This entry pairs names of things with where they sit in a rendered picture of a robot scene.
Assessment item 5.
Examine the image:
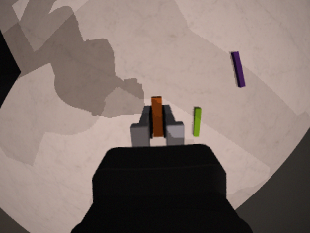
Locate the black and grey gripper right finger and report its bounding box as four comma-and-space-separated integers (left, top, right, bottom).
162, 105, 185, 146

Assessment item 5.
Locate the purple rod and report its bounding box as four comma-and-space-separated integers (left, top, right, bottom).
231, 51, 245, 88

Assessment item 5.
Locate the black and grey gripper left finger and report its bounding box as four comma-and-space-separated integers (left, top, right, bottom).
130, 106, 153, 147

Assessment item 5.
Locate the lime green rod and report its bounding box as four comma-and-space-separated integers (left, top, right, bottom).
193, 107, 202, 137

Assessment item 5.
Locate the orange rod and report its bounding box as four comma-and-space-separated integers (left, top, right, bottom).
151, 96, 163, 137

